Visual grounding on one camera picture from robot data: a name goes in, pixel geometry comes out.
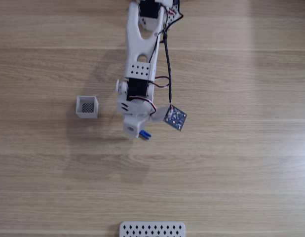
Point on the small white mesh-bottom crate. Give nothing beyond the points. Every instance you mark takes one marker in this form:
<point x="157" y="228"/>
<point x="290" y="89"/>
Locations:
<point x="87" y="107"/>

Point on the blue peg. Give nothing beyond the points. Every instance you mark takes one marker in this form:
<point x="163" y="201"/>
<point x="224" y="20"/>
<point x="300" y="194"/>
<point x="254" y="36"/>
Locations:
<point x="145" y="134"/>

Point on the white perforated plate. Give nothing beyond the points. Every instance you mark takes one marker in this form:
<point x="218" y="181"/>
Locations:
<point x="152" y="229"/>

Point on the dark blue camera circuit board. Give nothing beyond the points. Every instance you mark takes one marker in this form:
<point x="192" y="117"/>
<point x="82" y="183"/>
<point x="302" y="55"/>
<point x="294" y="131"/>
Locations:
<point x="176" y="118"/>

